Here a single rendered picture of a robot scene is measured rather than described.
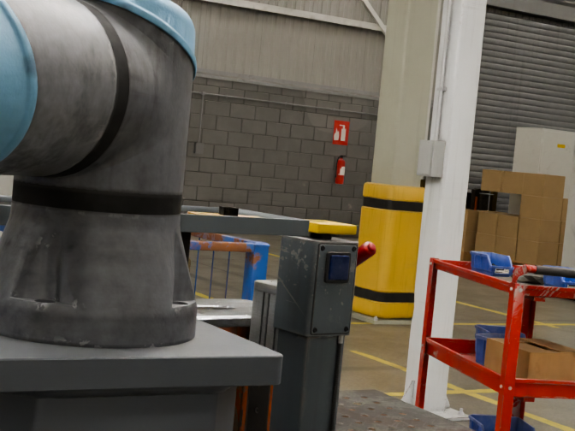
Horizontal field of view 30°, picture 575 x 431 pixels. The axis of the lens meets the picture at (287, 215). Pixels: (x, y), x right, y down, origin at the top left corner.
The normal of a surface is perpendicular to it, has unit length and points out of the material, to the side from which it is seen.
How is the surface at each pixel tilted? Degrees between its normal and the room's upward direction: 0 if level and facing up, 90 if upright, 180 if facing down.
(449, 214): 90
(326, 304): 90
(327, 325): 90
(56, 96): 98
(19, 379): 90
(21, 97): 103
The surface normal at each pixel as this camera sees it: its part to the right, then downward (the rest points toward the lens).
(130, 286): 0.53, -0.21
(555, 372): 0.39, 0.08
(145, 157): 0.62, 0.10
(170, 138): 0.87, 0.11
